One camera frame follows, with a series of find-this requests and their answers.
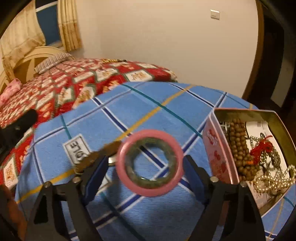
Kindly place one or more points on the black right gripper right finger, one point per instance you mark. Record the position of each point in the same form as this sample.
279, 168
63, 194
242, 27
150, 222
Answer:
243, 220

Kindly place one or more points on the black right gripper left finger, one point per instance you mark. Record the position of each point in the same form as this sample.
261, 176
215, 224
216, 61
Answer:
47, 221

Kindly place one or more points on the pink metal tin box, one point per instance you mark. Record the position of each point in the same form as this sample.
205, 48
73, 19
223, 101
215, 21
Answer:
219, 154

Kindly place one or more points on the red tassel coin pendant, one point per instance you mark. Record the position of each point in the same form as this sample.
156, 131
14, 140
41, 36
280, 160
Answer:
263, 145

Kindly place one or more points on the green jade bangle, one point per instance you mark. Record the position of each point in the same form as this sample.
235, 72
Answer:
150, 163

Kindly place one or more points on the pink cloth on bed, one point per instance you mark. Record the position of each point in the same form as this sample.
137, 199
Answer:
13, 87

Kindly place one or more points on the white card in tin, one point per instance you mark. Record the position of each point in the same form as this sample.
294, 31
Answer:
272, 175

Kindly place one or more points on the red patterned quilt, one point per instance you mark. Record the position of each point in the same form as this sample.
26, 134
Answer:
61, 89

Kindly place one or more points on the cream wooden headboard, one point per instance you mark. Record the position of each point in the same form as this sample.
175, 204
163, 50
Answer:
24, 70

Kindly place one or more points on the striped pillow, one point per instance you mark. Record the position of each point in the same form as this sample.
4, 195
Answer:
52, 61

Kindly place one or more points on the beige curtain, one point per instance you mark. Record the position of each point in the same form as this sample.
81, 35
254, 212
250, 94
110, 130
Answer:
25, 34

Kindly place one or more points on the gold item on quilt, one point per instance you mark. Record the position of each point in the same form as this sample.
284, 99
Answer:
105, 61

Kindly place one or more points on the window with blue pane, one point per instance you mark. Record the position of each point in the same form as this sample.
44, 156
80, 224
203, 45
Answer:
46, 11

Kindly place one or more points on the blue plaid blanket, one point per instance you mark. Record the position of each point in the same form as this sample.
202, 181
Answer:
109, 124

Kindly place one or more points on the white wall switch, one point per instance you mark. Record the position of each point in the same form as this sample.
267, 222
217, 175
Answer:
214, 14

